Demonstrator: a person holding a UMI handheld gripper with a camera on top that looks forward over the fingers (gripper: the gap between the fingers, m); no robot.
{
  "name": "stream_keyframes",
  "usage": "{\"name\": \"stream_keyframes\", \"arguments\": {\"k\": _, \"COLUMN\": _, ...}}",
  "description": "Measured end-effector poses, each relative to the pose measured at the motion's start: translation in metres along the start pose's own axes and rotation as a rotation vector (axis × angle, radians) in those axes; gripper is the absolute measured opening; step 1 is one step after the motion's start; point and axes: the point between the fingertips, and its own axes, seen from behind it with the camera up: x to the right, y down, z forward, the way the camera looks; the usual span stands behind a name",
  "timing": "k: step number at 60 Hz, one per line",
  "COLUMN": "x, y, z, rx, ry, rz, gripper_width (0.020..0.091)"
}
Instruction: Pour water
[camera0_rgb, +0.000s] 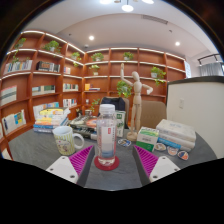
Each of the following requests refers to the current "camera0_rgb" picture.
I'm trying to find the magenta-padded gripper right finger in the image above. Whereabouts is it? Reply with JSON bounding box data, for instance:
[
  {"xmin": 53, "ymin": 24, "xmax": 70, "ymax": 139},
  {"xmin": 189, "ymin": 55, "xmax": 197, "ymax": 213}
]
[{"xmin": 132, "ymin": 144, "xmax": 181, "ymax": 184}]

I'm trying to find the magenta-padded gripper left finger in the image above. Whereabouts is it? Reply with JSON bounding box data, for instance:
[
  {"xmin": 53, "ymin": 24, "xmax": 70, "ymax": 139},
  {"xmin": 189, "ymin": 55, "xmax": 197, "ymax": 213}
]
[{"xmin": 45, "ymin": 144, "xmax": 95, "ymax": 185}]

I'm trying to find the clear plastic water bottle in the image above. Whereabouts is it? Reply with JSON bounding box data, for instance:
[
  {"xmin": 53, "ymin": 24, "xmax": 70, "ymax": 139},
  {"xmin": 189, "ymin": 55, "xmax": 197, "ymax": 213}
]
[{"xmin": 95, "ymin": 103, "xmax": 118, "ymax": 167}]

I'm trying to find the round printed sticker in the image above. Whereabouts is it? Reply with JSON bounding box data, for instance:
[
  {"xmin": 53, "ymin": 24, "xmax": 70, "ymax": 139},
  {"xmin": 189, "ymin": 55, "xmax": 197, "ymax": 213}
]
[
  {"xmin": 117, "ymin": 138, "xmax": 133, "ymax": 148},
  {"xmin": 154, "ymin": 142, "xmax": 167, "ymax": 152},
  {"xmin": 176, "ymin": 150, "xmax": 190, "ymax": 161},
  {"xmin": 166, "ymin": 145, "xmax": 179, "ymax": 157}
]

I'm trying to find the yellow striped ceramic mug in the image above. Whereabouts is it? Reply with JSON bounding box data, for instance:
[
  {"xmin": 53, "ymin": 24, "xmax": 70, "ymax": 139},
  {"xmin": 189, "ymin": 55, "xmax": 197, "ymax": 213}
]
[{"xmin": 52, "ymin": 125, "xmax": 85, "ymax": 157}]

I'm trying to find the small green white box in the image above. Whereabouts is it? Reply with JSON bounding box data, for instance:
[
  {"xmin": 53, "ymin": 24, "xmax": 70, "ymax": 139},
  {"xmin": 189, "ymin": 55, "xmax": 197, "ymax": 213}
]
[{"xmin": 135, "ymin": 126, "xmax": 160, "ymax": 153}]

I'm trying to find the stack of colourful books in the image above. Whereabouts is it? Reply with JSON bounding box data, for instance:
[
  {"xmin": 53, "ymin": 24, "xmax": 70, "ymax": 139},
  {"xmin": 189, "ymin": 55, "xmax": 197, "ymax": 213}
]
[{"xmin": 32, "ymin": 106, "xmax": 71, "ymax": 134}]

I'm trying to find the tan upholstered chair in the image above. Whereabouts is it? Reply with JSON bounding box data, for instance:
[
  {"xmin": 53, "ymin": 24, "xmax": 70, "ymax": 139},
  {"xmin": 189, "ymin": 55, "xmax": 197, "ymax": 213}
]
[{"xmin": 139, "ymin": 100, "xmax": 168, "ymax": 129}]

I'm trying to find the tall green white carton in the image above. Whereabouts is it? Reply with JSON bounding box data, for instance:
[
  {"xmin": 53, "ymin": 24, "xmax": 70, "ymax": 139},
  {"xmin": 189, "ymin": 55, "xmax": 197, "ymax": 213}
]
[{"xmin": 115, "ymin": 110, "xmax": 127, "ymax": 138}]

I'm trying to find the white counter with dark top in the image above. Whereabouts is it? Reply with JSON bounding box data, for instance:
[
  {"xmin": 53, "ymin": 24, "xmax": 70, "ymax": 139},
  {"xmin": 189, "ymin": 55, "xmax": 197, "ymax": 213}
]
[{"xmin": 165, "ymin": 75, "xmax": 224, "ymax": 159}]

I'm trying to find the wooden artist mannequin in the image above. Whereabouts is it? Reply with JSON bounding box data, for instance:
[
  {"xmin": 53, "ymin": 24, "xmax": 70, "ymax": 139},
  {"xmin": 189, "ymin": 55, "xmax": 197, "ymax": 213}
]
[{"xmin": 119, "ymin": 62, "xmax": 154, "ymax": 142}]

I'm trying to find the dark blue chair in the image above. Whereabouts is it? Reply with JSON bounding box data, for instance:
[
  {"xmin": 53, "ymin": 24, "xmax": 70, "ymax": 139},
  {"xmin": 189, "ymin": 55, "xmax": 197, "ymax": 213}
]
[{"xmin": 99, "ymin": 96, "xmax": 127, "ymax": 128}]

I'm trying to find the wooden shelf unit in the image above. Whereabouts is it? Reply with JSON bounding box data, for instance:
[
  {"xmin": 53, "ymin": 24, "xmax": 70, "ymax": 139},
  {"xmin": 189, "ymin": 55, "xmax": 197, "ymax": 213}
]
[{"xmin": 0, "ymin": 29, "xmax": 188, "ymax": 161}]

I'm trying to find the grey curtain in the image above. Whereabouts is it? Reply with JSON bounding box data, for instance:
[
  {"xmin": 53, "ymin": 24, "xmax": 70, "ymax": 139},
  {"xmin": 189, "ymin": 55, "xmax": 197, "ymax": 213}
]
[{"xmin": 199, "ymin": 61, "xmax": 224, "ymax": 77}]

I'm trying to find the ceiling air vent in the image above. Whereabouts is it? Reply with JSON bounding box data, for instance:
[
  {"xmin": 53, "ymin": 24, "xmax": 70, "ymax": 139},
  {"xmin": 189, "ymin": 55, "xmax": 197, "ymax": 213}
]
[{"xmin": 141, "ymin": 14, "xmax": 169, "ymax": 25}]

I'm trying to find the branched ceiling lamp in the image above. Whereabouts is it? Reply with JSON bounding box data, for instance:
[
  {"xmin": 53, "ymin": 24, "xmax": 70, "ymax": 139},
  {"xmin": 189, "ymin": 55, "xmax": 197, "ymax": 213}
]
[{"xmin": 99, "ymin": 0, "xmax": 155, "ymax": 13}]

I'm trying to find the black curtain rail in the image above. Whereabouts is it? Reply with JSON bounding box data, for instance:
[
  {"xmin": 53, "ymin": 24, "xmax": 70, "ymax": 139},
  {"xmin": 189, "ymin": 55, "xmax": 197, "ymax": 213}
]
[{"xmin": 197, "ymin": 53, "xmax": 223, "ymax": 66}]

